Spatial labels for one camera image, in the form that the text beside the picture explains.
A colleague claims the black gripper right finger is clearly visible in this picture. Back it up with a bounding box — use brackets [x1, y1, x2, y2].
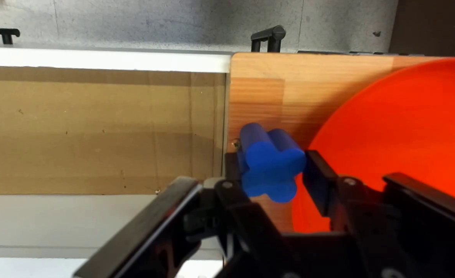
[302, 149, 455, 278]

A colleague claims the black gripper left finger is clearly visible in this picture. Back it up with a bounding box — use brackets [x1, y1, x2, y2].
[72, 154, 283, 278]

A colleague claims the blue block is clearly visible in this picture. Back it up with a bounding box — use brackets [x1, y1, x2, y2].
[237, 123, 305, 203]

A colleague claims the orange plate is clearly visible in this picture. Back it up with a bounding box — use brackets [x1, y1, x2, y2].
[290, 57, 455, 234]

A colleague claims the white toy sink basin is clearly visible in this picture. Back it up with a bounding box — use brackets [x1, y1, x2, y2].
[0, 47, 229, 257]

